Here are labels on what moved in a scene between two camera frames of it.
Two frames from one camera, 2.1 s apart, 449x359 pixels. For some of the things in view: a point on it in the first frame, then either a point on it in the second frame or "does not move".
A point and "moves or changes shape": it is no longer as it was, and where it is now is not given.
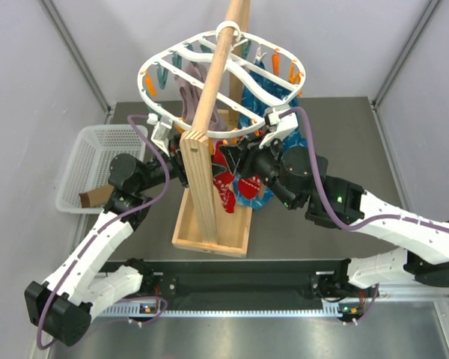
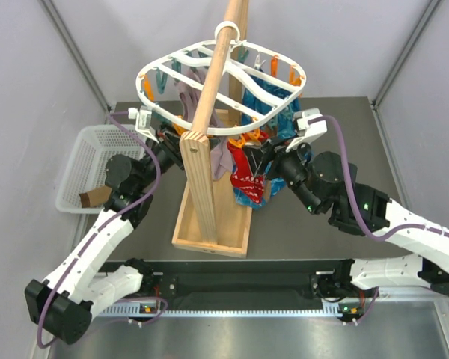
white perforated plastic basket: [88, 165] does not move
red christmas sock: [223, 178] to [244, 177]
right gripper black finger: [233, 153] to [271, 149]
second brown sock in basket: [96, 197] does not move
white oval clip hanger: [258, 76] moves or changes shape
